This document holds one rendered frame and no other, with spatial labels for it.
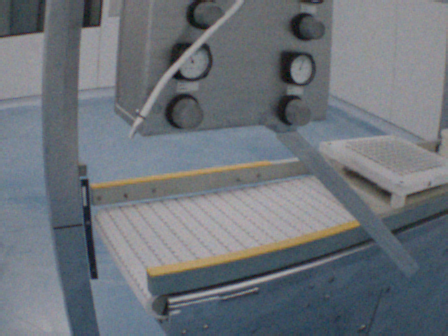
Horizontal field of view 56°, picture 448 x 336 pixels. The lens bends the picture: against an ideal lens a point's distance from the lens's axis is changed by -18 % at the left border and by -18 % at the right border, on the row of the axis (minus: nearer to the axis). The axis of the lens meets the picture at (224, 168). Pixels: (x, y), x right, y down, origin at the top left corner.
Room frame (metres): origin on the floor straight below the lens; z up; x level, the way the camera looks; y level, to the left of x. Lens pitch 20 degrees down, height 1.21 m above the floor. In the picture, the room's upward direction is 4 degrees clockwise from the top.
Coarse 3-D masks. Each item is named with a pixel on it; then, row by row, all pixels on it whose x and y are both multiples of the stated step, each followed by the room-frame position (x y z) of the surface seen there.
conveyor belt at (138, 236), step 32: (224, 192) 0.82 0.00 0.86; (256, 192) 0.83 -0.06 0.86; (288, 192) 0.83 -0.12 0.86; (320, 192) 0.84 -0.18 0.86; (96, 224) 0.69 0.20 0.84; (128, 224) 0.67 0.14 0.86; (160, 224) 0.68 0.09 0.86; (192, 224) 0.69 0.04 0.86; (224, 224) 0.69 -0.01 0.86; (256, 224) 0.70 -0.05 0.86; (288, 224) 0.70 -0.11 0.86; (320, 224) 0.71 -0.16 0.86; (128, 256) 0.58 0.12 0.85; (160, 256) 0.58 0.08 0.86; (192, 256) 0.59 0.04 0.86
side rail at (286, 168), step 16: (416, 144) 1.10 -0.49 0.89; (432, 144) 1.15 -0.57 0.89; (288, 160) 0.90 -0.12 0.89; (192, 176) 0.80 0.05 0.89; (208, 176) 0.81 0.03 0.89; (224, 176) 0.83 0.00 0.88; (240, 176) 0.84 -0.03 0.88; (256, 176) 0.86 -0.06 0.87; (272, 176) 0.88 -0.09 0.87; (288, 176) 0.90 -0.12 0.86; (96, 192) 0.71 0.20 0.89; (112, 192) 0.73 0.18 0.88; (128, 192) 0.74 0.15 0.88; (144, 192) 0.75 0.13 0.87; (160, 192) 0.77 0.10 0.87; (176, 192) 0.78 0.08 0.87
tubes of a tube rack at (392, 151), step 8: (360, 144) 0.90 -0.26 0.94; (368, 144) 0.90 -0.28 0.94; (376, 144) 0.91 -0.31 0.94; (384, 144) 0.92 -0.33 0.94; (392, 144) 0.92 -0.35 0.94; (400, 144) 0.93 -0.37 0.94; (376, 152) 0.86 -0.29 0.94; (384, 152) 0.86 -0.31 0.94; (392, 152) 0.87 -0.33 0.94; (400, 152) 0.89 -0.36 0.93; (408, 152) 0.87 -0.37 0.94; (416, 152) 0.89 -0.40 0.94; (424, 152) 0.88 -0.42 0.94; (392, 160) 0.82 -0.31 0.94; (400, 160) 0.82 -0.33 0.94; (408, 160) 0.82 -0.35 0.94; (416, 160) 0.83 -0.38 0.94; (424, 160) 0.83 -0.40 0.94; (432, 160) 0.84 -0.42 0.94
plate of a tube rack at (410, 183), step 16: (320, 144) 0.92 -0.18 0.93; (336, 144) 0.91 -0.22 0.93; (336, 160) 0.87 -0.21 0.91; (352, 160) 0.83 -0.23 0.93; (368, 160) 0.83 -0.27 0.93; (368, 176) 0.78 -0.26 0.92; (384, 176) 0.75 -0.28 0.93; (400, 176) 0.76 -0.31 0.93; (416, 176) 0.76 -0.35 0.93; (432, 176) 0.77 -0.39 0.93; (400, 192) 0.71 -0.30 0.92
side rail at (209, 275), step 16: (400, 208) 0.70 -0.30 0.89; (416, 208) 0.71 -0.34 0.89; (432, 208) 0.74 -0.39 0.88; (400, 224) 0.69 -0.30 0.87; (320, 240) 0.59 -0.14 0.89; (336, 240) 0.61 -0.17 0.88; (352, 240) 0.63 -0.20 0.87; (256, 256) 0.54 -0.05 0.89; (272, 256) 0.55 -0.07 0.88; (288, 256) 0.57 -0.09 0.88; (304, 256) 0.58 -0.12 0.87; (176, 272) 0.49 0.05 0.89; (192, 272) 0.50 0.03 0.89; (208, 272) 0.51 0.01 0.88; (224, 272) 0.52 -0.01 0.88; (240, 272) 0.53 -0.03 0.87; (256, 272) 0.54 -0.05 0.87; (160, 288) 0.48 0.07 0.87; (176, 288) 0.49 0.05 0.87; (192, 288) 0.50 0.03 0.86
